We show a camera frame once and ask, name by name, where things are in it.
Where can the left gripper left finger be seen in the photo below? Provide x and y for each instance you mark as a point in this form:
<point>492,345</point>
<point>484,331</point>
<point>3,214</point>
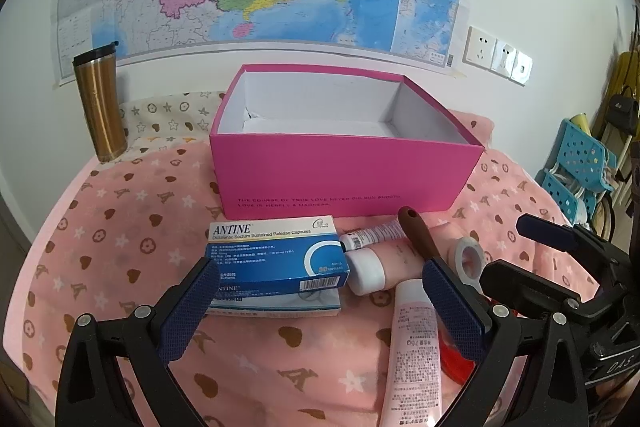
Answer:
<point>92,391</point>

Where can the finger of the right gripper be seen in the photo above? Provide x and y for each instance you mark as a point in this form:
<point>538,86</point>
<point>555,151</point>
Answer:
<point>583,245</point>
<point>531,295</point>

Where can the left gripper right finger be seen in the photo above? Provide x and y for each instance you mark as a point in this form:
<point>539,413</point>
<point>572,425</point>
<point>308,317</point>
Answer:
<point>551,391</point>

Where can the pale pink printed tube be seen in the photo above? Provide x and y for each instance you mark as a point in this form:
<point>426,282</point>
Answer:
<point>413,392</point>

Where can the peach cosmetic tube white cap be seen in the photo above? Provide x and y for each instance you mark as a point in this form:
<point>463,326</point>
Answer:
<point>383,266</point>

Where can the white teal medicine box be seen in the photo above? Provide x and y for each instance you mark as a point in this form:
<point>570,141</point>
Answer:
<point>324,303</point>

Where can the blue Antine medicine box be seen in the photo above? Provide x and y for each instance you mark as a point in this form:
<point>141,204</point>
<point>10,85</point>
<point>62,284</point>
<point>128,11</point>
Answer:
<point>263,258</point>

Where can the blue perforated plastic baskets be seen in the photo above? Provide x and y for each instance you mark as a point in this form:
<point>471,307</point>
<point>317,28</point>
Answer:
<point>578,173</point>

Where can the black handbag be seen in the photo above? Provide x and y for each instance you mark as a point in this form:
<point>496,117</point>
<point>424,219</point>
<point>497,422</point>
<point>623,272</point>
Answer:
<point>623,111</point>

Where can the pink patterned tablecloth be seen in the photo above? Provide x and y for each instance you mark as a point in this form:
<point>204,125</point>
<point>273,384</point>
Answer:
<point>122,233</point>

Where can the yellow hanging garment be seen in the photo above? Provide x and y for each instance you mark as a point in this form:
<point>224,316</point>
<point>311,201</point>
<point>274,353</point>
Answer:
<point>626,71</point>

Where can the pink cardboard box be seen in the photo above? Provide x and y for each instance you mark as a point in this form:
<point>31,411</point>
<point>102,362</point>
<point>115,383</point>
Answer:
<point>292,140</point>

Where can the gold steel travel tumbler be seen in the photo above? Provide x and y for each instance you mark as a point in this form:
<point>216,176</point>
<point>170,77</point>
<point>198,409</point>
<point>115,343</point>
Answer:
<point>95,74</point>

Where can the white wall socket panel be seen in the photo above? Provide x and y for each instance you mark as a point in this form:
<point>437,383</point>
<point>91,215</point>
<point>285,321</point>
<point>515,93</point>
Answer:
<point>494,55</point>

